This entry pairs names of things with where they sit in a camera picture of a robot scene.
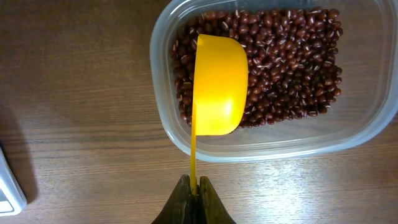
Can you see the yellow measuring scoop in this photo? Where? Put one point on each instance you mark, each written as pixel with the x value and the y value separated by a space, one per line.
pixel 219 91

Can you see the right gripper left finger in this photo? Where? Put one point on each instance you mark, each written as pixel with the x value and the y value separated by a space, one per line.
pixel 179 207

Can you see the clear plastic container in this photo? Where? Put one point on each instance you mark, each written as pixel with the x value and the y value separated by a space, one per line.
pixel 368 101

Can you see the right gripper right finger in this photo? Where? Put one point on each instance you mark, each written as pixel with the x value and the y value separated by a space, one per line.
pixel 210 209

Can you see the red beans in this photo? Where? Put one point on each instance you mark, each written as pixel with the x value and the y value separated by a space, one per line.
pixel 291 60

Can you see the white digital kitchen scale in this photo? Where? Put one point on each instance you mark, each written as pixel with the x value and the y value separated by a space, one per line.
pixel 13 200

